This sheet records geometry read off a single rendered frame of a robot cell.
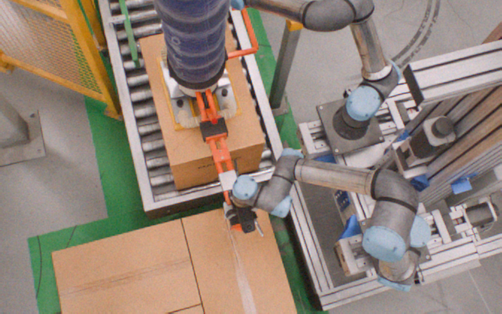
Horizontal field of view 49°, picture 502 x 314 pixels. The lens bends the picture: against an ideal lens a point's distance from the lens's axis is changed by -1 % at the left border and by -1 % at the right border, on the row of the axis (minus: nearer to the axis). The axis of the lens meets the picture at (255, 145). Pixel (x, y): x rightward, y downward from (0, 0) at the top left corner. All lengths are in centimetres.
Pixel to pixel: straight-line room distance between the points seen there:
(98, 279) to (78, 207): 75
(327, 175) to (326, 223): 132
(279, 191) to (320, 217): 127
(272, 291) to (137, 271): 61
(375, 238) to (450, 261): 86
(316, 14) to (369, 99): 42
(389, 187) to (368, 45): 61
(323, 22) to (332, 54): 178
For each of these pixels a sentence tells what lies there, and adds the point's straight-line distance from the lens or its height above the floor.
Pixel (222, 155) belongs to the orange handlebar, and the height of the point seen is 109.
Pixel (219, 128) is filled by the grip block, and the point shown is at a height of 110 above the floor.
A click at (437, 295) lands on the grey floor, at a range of 332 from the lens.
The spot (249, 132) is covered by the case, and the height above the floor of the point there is 95.
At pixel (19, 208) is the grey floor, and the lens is 334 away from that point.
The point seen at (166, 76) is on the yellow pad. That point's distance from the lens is 236.
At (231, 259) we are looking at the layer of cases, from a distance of 256.
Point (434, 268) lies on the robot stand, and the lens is 230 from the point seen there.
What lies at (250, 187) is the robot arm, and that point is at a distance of 171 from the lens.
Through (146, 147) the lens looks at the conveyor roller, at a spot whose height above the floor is 55.
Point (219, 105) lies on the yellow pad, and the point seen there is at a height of 97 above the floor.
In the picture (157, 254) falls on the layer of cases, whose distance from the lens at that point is 258.
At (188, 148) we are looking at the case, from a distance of 225.
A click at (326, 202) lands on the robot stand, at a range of 301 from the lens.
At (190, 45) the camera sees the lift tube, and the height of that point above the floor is 148.
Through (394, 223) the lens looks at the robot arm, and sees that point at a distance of 153.
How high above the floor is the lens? 308
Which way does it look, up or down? 71 degrees down
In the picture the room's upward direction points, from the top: 12 degrees clockwise
